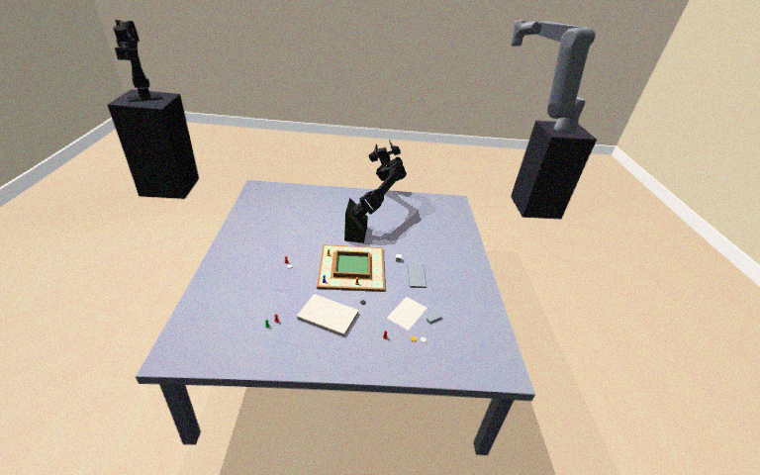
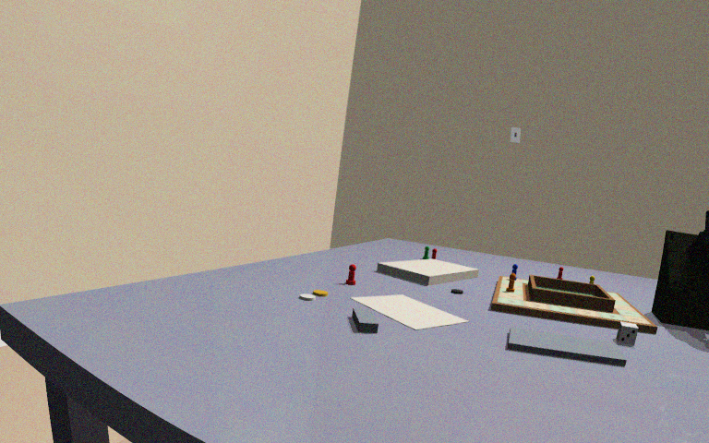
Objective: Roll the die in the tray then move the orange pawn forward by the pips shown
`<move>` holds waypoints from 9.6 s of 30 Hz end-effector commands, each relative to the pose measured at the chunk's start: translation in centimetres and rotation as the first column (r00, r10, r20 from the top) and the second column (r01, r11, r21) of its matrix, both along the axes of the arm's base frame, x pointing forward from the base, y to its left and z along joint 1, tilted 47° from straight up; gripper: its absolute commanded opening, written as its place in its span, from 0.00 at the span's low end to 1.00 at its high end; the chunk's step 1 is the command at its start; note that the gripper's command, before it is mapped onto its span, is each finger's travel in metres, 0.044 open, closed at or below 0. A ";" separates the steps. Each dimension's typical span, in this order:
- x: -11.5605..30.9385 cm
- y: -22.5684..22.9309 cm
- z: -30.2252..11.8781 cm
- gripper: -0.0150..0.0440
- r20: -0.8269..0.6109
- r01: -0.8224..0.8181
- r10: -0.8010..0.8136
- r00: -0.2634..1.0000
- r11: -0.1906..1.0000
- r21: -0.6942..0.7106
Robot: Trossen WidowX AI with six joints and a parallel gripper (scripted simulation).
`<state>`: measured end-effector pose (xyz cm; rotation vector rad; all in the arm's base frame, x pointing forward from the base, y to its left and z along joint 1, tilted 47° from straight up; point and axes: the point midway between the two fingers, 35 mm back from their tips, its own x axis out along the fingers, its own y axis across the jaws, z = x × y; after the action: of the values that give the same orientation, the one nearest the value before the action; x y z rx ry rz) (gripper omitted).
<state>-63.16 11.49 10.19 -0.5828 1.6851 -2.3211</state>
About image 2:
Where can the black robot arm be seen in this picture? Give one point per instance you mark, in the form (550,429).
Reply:
(698,251)

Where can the white die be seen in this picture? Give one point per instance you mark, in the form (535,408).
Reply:
(627,333)

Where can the orange game pawn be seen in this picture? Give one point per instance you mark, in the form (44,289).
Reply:
(511,284)

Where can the cream flat sheet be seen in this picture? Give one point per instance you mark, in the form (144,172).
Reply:
(409,312)

